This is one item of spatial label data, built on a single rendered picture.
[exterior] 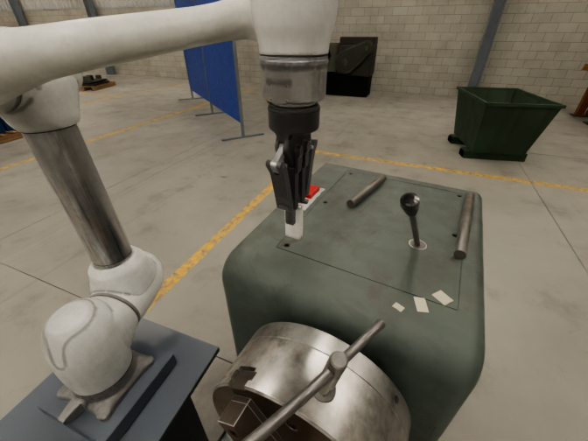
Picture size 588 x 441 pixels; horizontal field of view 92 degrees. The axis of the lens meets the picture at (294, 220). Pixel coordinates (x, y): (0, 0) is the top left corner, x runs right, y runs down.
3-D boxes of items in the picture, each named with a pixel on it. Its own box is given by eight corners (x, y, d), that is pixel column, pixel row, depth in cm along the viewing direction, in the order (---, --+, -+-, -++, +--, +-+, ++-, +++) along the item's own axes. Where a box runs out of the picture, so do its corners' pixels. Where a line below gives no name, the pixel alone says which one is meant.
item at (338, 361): (318, 385, 41) (339, 346, 34) (330, 398, 40) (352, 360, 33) (308, 395, 40) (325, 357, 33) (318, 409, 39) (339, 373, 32)
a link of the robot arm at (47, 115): (96, 329, 88) (135, 277, 106) (147, 332, 86) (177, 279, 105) (-103, 26, 45) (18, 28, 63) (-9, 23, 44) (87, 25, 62)
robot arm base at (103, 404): (40, 411, 75) (30, 402, 72) (112, 340, 92) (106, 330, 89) (90, 441, 70) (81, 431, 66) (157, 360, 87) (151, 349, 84)
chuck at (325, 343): (248, 374, 68) (259, 291, 49) (374, 459, 59) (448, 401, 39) (240, 387, 65) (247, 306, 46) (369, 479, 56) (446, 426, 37)
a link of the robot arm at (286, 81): (244, 55, 36) (248, 106, 39) (310, 59, 32) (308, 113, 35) (281, 52, 42) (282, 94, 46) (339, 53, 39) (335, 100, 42)
